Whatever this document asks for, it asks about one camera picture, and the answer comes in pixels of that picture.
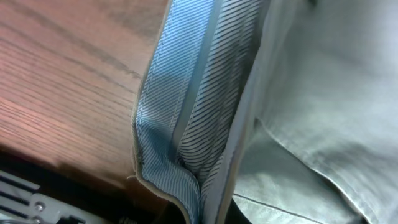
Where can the khaki grey shorts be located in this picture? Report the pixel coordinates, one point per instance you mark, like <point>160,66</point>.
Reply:
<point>272,112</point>

